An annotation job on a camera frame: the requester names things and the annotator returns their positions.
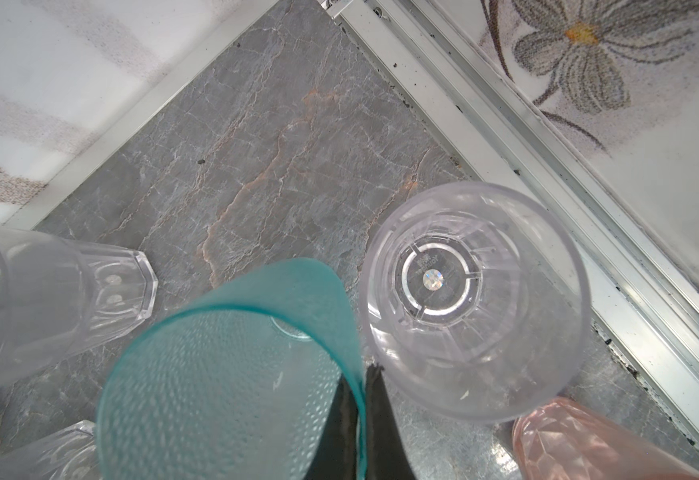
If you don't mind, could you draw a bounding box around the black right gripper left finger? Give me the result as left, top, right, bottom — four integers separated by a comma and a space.
304, 376, 359, 480

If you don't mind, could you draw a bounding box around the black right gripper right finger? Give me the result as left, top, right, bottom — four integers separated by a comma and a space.
365, 364, 415, 480

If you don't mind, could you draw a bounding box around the teal frosted glass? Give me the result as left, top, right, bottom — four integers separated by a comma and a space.
97, 258, 367, 479

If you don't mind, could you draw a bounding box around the clear round glass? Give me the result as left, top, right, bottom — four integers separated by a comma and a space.
359, 181, 591, 424

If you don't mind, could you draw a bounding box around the pink faceted glass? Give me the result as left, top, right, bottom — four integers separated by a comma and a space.
513, 397, 699, 479

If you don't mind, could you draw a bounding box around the frosted dotted glass centre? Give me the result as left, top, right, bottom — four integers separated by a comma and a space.
0, 420, 103, 480

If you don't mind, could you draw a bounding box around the clear tall glass back right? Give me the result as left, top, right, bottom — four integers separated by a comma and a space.
0, 226, 159, 388

